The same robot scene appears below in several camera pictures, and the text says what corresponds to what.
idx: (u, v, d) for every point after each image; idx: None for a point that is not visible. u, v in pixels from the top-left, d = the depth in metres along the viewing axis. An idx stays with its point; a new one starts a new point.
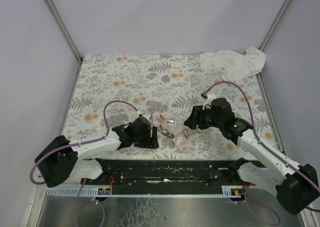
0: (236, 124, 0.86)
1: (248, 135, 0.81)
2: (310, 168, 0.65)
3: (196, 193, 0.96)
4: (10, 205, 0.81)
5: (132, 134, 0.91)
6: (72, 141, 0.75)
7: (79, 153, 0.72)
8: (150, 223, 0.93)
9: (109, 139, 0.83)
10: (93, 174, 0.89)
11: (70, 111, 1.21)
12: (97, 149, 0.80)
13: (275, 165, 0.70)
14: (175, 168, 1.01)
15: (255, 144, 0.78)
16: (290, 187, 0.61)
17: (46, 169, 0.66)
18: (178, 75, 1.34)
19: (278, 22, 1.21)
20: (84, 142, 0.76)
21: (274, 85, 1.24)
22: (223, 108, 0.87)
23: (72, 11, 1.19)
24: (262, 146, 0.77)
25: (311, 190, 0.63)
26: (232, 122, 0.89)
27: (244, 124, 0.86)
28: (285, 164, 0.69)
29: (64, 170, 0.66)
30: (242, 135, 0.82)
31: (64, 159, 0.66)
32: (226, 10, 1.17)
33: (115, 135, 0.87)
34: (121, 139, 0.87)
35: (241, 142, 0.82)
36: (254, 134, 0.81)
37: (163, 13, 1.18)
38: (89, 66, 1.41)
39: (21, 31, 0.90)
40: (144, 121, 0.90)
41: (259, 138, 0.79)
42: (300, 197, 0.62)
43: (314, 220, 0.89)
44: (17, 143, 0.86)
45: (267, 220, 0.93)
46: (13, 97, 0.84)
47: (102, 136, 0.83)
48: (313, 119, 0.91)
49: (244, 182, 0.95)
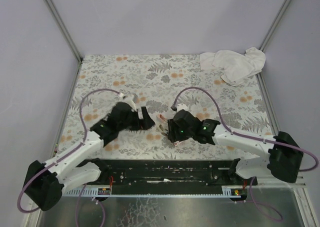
0: (205, 125, 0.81)
1: (218, 131, 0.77)
2: (284, 134, 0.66)
3: (196, 193, 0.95)
4: (10, 206, 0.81)
5: (113, 126, 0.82)
6: (47, 162, 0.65)
7: (59, 173, 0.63)
8: (150, 223, 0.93)
9: (89, 142, 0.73)
10: (95, 173, 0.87)
11: (70, 111, 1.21)
12: (79, 159, 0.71)
13: (255, 146, 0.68)
14: (175, 168, 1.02)
15: (230, 137, 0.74)
16: (277, 160, 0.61)
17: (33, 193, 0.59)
18: (178, 75, 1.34)
19: (278, 22, 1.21)
20: (60, 159, 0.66)
21: (273, 85, 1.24)
22: (185, 117, 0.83)
23: (71, 11, 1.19)
24: (236, 135, 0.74)
25: (295, 153, 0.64)
26: (200, 125, 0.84)
27: (212, 122, 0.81)
28: (263, 140, 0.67)
29: (53, 190, 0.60)
30: (215, 134, 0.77)
31: (50, 182, 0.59)
32: (226, 10, 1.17)
33: (94, 134, 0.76)
34: (101, 136, 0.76)
35: (217, 139, 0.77)
36: (224, 126, 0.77)
37: (164, 13, 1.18)
38: (89, 65, 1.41)
39: (21, 31, 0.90)
40: (119, 108, 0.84)
41: (230, 129, 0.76)
42: (289, 165, 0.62)
43: (314, 220, 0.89)
44: (17, 143, 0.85)
45: (269, 214, 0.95)
46: (13, 97, 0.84)
47: (79, 144, 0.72)
48: (313, 119, 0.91)
49: (244, 182, 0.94)
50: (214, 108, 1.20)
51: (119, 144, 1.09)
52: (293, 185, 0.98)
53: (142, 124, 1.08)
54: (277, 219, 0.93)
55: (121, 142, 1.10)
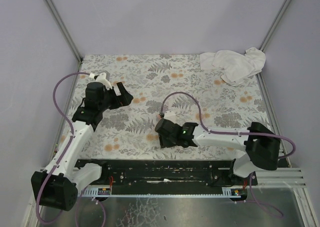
0: (185, 129, 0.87)
1: (196, 133, 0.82)
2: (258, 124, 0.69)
3: (196, 193, 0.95)
4: (10, 206, 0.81)
5: (94, 108, 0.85)
6: (47, 169, 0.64)
7: (65, 171, 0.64)
8: (150, 223, 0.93)
9: (78, 133, 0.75)
10: (97, 168, 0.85)
11: (71, 111, 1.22)
12: (76, 153, 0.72)
13: (231, 141, 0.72)
14: (175, 168, 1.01)
15: (207, 136, 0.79)
16: (253, 151, 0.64)
17: (49, 198, 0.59)
18: (178, 75, 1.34)
19: (278, 22, 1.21)
20: (59, 159, 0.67)
21: (273, 85, 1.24)
22: (164, 126, 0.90)
23: (71, 12, 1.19)
24: (212, 134, 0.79)
25: (272, 140, 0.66)
26: (180, 128, 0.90)
27: (190, 126, 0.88)
28: (238, 134, 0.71)
29: (68, 189, 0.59)
30: (194, 136, 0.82)
31: (59, 184, 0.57)
32: (226, 10, 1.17)
33: (81, 123, 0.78)
34: (87, 122, 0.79)
35: (197, 141, 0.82)
36: (202, 127, 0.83)
37: (164, 13, 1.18)
38: (89, 66, 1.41)
39: (22, 31, 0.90)
40: (89, 90, 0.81)
41: (207, 128, 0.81)
42: (268, 153, 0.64)
43: (314, 220, 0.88)
44: (17, 143, 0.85)
45: (269, 211, 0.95)
46: (13, 97, 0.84)
47: (70, 138, 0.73)
48: (313, 118, 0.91)
49: (244, 182, 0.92)
50: (214, 108, 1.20)
51: (119, 144, 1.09)
52: (293, 185, 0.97)
53: (122, 101, 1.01)
54: (278, 215, 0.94)
55: (121, 142, 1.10)
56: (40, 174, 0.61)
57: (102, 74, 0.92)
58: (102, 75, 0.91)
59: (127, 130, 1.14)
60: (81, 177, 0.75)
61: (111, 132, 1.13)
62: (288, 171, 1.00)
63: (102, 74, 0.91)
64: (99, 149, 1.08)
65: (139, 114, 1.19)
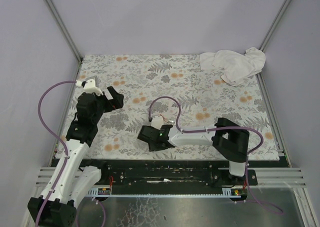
0: (161, 132, 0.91)
1: (171, 134, 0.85)
2: (222, 119, 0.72)
3: (196, 193, 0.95)
4: (10, 205, 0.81)
5: (88, 122, 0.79)
6: (43, 194, 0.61)
7: (61, 197, 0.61)
8: (150, 223, 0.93)
9: (73, 153, 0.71)
10: (96, 173, 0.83)
11: (70, 111, 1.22)
12: (73, 173, 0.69)
13: (202, 138, 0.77)
14: (175, 168, 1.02)
15: (181, 136, 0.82)
16: (219, 144, 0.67)
17: (48, 220, 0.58)
18: (178, 75, 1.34)
19: (278, 22, 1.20)
20: (54, 183, 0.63)
21: (273, 85, 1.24)
22: (144, 132, 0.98)
23: (71, 11, 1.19)
24: (186, 133, 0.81)
25: (239, 134, 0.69)
26: (158, 132, 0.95)
27: (166, 127, 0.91)
28: (206, 131, 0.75)
29: (65, 213, 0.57)
30: (169, 137, 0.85)
31: (56, 209, 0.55)
32: (226, 10, 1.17)
33: (75, 141, 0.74)
34: (82, 140, 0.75)
35: (173, 142, 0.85)
36: (176, 127, 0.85)
37: (164, 14, 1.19)
38: (89, 66, 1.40)
39: (22, 31, 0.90)
40: (79, 106, 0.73)
41: (179, 128, 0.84)
42: (235, 146, 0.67)
43: (314, 220, 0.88)
44: (17, 143, 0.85)
45: (269, 209, 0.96)
46: (13, 97, 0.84)
47: (65, 160, 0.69)
48: (313, 119, 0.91)
49: (244, 183, 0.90)
50: (214, 108, 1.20)
51: (119, 144, 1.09)
52: (293, 185, 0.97)
53: (115, 104, 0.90)
54: (278, 212, 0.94)
55: (121, 142, 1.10)
56: (37, 200, 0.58)
57: (91, 80, 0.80)
58: (91, 82, 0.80)
59: (127, 130, 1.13)
60: (79, 189, 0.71)
61: (111, 132, 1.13)
62: (288, 171, 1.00)
63: (90, 80, 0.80)
64: (99, 149, 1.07)
65: (139, 114, 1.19)
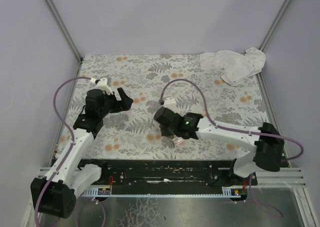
0: (187, 120, 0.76)
1: (202, 126, 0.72)
2: (268, 125, 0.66)
3: (196, 193, 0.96)
4: (10, 205, 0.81)
5: (95, 115, 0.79)
6: (47, 175, 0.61)
7: (64, 179, 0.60)
8: (150, 223, 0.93)
9: (79, 140, 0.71)
10: (97, 170, 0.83)
11: (71, 111, 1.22)
12: (77, 160, 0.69)
13: (241, 139, 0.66)
14: (175, 168, 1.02)
15: (215, 131, 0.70)
16: (263, 151, 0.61)
17: (48, 206, 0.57)
18: (178, 75, 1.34)
19: (278, 22, 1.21)
20: (59, 166, 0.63)
21: (273, 85, 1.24)
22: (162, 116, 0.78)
23: (72, 12, 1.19)
24: (221, 130, 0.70)
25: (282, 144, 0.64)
26: (181, 119, 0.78)
27: (194, 116, 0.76)
28: (248, 133, 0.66)
29: (66, 199, 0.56)
30: (198, 129, 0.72)
31: (59, 191, 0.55)
32: (226, 9, 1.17)
33: (81, 130, 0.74)
34: (88, 130, 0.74)
35: (202, 134, 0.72)
36: (208, 119, 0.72)
37: (164, 15, 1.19)
38: (89, 66, 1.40)
39: (22, 32, 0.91)
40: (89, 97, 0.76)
41: (214, 122, 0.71)
42: (276, 156, 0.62)
43: (314, 220, 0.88)
44: (17, 143, 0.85)
45: (269, 212, 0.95)
46: (13, 97, 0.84)
47: (71, 145, 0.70)
48: (313, 119, 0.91)
49: (244, 182, 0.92)
50: (214, 108, 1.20)
51: (119, 144, 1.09)
52: (293, 185, 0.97)
53: (122, 106, 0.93)
54: (278, 216, 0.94)
55: (121, 142, 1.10)
56: (40, 181, 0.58)
57: (103, 79, 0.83)
58: (103, 80, 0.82)
59: (127, 130, 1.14)
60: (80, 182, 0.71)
61: (111, 132, 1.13)
62: (288, 171, 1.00)
63: (103, 79, 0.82)
64: (99, 149, 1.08)
65: (139, 114, 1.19)
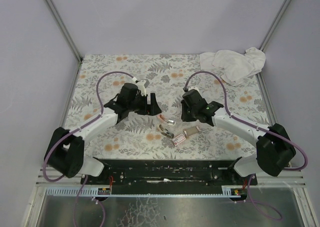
0: (209, 106, 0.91)
1: (218, 113, 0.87)
2: (279, 127, 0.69)
3: (196, 193, 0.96)
4: (10, 205, 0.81)
5: (124, 104, 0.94)
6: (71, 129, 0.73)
7: (83, 136, 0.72)
8: (150, 223, 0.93)
9: (106, 115, 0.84)
10: (99, 164, 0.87)
11: (71, 111, 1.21)
12: (96, 131, 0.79)
13: (248, 132, 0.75)
14: (175, 168, 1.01)
15: (227, 119, 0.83)
16: (263, 146, 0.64)
17: (58, 160, 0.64)
18: (178, 75, 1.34)
19: (277, 22, 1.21)
20: (83, 126, 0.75)
21: (273, 85, 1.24)
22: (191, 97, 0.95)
23: (72, 12, 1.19)
24: (233, 120, 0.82)
25: (286, 149, 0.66)
26: (205, 104, 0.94)
27: (215, 105, 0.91)
28: (256, 128, 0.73)
29: (77, 156, 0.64)
30: (215, 114, 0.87)
31: (75, 145, 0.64)
32: (226, 10, 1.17)
33: (111, 109, 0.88)
34: (116, 111, 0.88)
35: (216, 120, 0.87)
36: (225, 110, 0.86)
37: (164, 14, 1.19)
38: (89, 65, 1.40)
39: (21, 32, 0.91)
40: (128, 88, 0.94)
41: (230, 113, 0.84)
42: (276, 157, 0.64)
43: (314, 220, 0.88)
44: (17, 143, 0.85)
45: (268, 213, 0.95)
46: (13, 97, 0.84)
47: (98, 116, 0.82)
48: (313, 119, 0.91)
49: (244, 182, 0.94)
50: None
51: (119, 144, 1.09)
52: (293, 185, 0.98)
53: (149, 110, 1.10)
54: (277, 218, 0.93)
55: (121, 142, 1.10)
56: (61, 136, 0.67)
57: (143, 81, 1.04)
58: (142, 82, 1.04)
59: (127, 130, 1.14)
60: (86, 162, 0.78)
61: (111, 132, 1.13)
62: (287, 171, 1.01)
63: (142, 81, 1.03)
64: (99, 149, 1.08)
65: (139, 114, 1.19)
